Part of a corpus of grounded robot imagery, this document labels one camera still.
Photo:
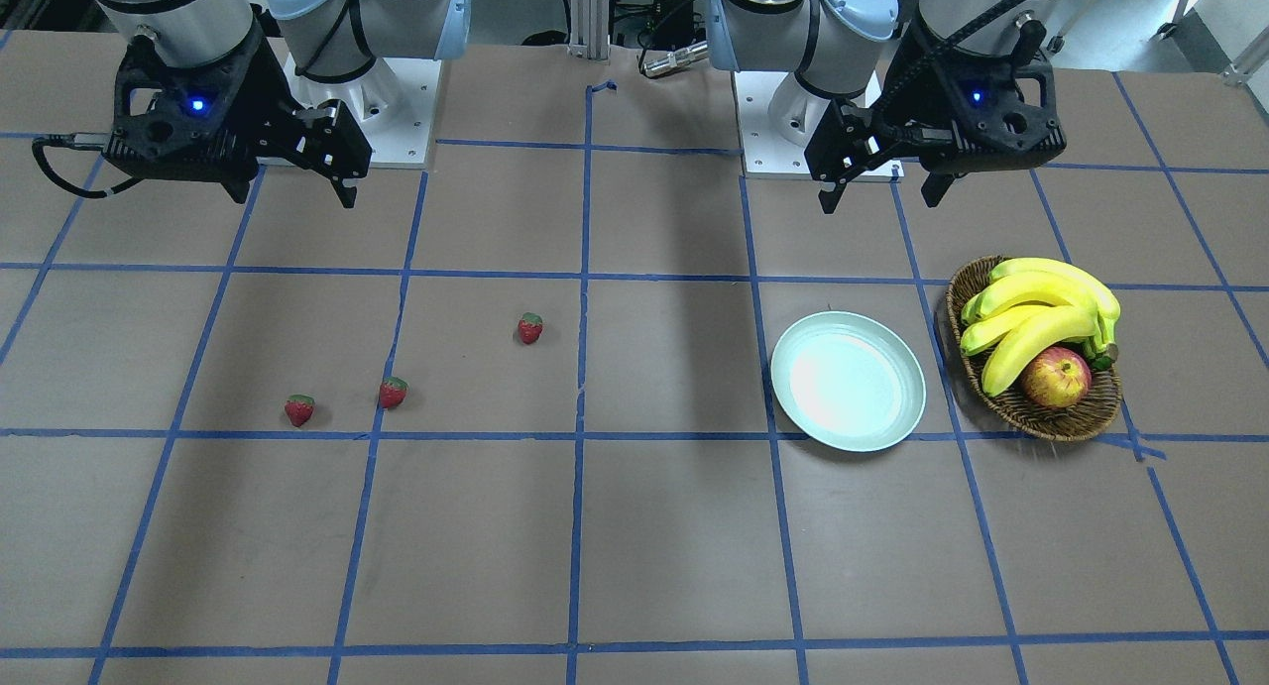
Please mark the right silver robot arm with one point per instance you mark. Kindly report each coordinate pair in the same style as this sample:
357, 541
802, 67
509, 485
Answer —
332, 41

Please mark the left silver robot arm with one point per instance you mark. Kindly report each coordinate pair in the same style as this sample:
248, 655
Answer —
842, 49

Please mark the brown wicker basket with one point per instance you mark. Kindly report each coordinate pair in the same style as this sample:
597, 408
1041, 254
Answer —
1085, 420

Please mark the red yellow apple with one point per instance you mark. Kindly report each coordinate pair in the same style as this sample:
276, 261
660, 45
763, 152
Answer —
1057, 378

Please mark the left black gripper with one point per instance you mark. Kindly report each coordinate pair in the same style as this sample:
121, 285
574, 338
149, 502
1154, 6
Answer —
913, 92

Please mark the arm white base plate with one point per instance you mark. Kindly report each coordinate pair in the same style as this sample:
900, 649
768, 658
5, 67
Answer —
395, 104
776, 118

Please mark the aluminium frame post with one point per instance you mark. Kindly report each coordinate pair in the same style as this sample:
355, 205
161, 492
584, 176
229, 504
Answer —
588, 31

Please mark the yellow banana bunch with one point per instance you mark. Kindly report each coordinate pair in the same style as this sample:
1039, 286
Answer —
1030, 306

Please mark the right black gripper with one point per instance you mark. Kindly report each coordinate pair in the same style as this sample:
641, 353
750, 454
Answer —
266, 92

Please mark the light green plate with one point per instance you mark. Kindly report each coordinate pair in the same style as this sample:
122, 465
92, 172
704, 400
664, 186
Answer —
848, 381

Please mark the red strawberry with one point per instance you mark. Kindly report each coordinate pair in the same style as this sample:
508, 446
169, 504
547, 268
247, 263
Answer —
530, 327
298, 409
392, 392

